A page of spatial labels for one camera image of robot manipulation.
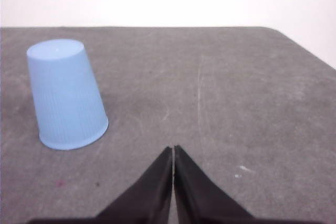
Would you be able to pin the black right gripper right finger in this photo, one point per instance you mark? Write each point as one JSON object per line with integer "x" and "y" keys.
{"x": 199, "y": 200}

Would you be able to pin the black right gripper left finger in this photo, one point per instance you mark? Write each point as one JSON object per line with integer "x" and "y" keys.
{"x": 146, "y": 202}

